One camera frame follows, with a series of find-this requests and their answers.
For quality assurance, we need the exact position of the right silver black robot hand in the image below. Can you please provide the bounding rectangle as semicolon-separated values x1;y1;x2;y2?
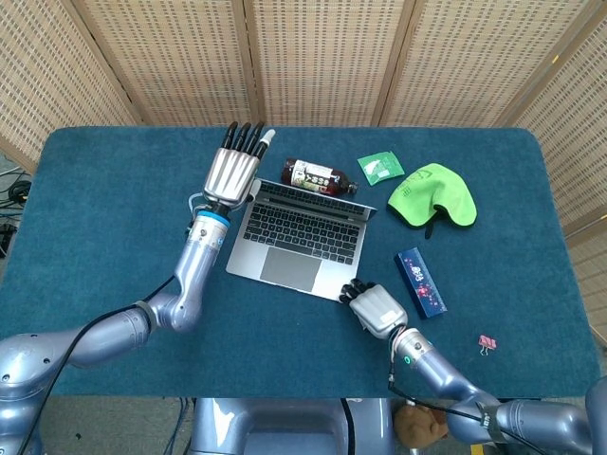
338;278;410;340

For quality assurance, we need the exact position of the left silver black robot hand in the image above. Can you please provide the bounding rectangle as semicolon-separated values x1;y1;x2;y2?
202;121;277;209

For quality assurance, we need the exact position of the silver laptop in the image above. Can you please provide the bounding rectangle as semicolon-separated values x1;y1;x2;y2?
225;177;379;303

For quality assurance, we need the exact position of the blue carpeted table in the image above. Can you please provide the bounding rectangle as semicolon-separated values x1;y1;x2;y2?
0;125;601;399

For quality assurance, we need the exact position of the wicker folding screen panel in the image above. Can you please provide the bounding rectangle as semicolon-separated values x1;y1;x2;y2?
70;0;260;127
244;0;418;127
0;0;143;174
502;18;607;342
378;0;594;127

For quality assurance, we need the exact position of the silver robot torso base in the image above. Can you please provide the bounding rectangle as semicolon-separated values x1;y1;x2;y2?
189;397;397;455

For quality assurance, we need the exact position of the dark blue printed box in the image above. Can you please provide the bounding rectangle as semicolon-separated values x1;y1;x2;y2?
394;246;449;319

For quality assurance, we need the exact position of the brown tea bottle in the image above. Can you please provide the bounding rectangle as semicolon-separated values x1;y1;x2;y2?
280;158;360;197

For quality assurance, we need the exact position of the brown plush toy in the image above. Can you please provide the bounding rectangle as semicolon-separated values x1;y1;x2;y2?
393;402;450;445

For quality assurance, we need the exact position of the green microfiber cloth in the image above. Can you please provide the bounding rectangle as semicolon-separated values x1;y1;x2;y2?
387;162;478;241

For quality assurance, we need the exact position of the green sachet packet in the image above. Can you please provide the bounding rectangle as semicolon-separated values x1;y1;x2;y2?
356;150;407;187

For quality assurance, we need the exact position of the black torso cable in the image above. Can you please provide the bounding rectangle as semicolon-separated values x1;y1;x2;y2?
340;397;357;455

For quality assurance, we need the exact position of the black floor cable bundle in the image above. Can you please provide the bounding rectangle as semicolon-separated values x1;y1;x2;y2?
0;165;33;260

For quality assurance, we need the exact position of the blue cable bundle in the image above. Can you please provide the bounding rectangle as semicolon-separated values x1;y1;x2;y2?
173;396;195;455

